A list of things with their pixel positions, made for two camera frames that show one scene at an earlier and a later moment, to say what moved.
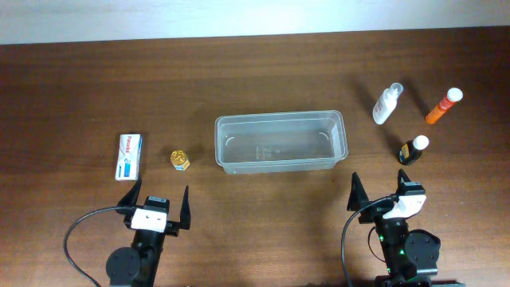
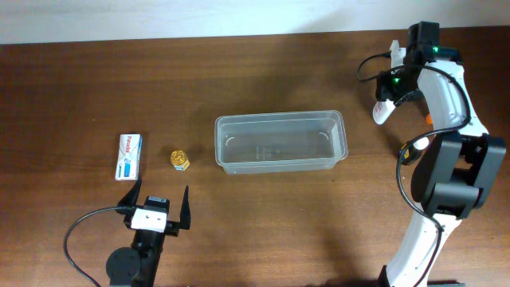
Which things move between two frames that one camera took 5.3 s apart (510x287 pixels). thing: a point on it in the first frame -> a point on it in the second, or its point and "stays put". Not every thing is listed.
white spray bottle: x=386 y=103 stays put
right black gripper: x=366 y=215 -> x=384 y=89
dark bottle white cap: x=411 y=151 stays put
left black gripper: x=172 y=228 stays put
